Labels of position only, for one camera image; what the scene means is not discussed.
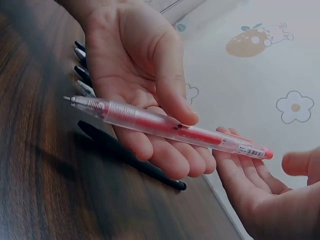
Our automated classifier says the person's right hand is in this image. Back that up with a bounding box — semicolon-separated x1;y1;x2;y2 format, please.
212;126;320;240

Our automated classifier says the person's left hand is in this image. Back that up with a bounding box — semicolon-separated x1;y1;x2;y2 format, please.
84;0;217;181

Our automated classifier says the clear red gel pen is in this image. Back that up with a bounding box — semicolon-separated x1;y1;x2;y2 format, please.
62;95;275;160

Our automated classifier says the person's left forearm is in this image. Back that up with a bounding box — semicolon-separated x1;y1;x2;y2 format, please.
54;0;112;33

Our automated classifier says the thick matte black pen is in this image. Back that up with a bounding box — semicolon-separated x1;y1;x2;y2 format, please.
76;120;188;192

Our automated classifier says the clear pen with green print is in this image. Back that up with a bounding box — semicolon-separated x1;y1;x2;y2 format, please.
76;79;97;99

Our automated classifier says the black pen with silver clip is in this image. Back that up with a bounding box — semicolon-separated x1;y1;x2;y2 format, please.
74;65;94;88

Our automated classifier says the silver and blue pen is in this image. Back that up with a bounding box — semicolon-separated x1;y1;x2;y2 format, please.
74;47;88;69

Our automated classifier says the slim black pen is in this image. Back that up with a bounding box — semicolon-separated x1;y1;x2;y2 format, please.
74;40;86;53

